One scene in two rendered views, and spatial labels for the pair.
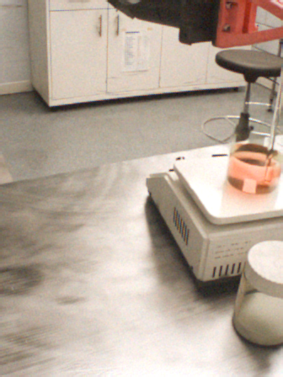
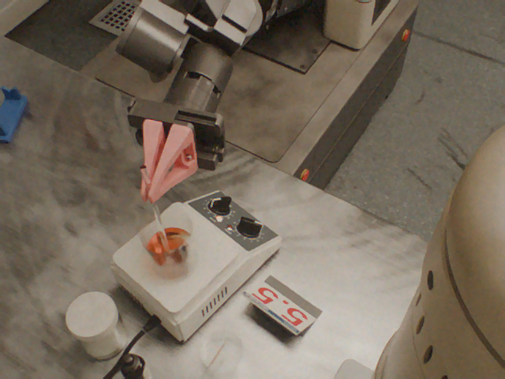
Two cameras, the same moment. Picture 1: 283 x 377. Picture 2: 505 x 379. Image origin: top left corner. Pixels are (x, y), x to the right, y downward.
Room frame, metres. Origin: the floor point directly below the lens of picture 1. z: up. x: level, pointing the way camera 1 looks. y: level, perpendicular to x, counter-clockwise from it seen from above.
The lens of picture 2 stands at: (0.31, -0.48, 1.49)
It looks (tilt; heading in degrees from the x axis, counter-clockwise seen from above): 56 degrees down; 60
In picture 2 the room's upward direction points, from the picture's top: 1 degrees counter-clockwise
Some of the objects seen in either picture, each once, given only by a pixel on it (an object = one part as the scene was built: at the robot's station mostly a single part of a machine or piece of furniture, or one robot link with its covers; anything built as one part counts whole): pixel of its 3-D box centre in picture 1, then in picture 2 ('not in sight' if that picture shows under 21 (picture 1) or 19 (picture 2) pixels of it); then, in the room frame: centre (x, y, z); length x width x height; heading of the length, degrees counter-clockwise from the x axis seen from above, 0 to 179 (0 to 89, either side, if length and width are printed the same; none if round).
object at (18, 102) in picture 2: not in sight; (5, 112); (0.29, 0.32, 0.77); 0.10 x 0.03 x 0.04; 55
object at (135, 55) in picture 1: (136, 50); not in sight; (2.99, 0.11, 0.40); 0.24 x 0.01 x 0.30; 118
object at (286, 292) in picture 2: not in sight; (282, 302); (0.50, -0.20, 0.77); 0.09 x 0.06 x 0.04; 111
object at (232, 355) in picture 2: not in sight; (222, 354); (0.40, -0.22, 0.76); 0.06 x 0.06 x 0.02
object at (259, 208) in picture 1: (241, 184); (176, 255); (0.40, -0.10, 0.83); 0.12 x 0.12 x 0.01; 17
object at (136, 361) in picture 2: not in sight; (133, 368); (0.30, -0.19, 0.78); 0.03 x 0.03 x 0.07
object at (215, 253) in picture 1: (225, 205); (194, 258); (0.43, -0.09, 0.79); 0.22 x 0.13 x 0.08; 17
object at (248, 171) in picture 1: (259, 152); (169, 248); (0.39, -0.11, 0.88); 0.07 x 0.06 x 0.08; 33
